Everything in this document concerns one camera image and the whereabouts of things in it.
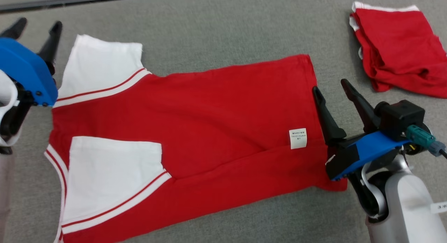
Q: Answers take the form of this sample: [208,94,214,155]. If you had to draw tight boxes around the red jersey white sleeves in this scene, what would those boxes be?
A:
[44,34,349,243]

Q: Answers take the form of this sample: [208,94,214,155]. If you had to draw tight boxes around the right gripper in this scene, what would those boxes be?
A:
[312,79,403,195]

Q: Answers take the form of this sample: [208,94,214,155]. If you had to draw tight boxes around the blue left camera mount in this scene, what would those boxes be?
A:
[0,37,59,107]

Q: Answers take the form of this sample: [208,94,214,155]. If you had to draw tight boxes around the grey fabric sofa surface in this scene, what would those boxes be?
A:
[0,0,447,243]

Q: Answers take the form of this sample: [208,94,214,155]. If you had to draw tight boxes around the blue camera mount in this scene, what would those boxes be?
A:
[0,37,59,107]
[331,131,413,181]

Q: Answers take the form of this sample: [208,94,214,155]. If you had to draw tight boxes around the teal right cable connector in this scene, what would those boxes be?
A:
[406,124,447,157]

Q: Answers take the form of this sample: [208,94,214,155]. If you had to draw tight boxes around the red shorts white trim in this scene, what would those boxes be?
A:
[349,1,447,99]

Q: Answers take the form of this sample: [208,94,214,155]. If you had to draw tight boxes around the blue right camera mount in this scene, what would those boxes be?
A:
[331,131,413,181]

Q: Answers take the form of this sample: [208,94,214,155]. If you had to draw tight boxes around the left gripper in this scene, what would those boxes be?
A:
[0,17,63,155]

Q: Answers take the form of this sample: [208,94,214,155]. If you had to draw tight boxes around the grey metal floor rail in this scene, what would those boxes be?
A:
[0,0,189,11]

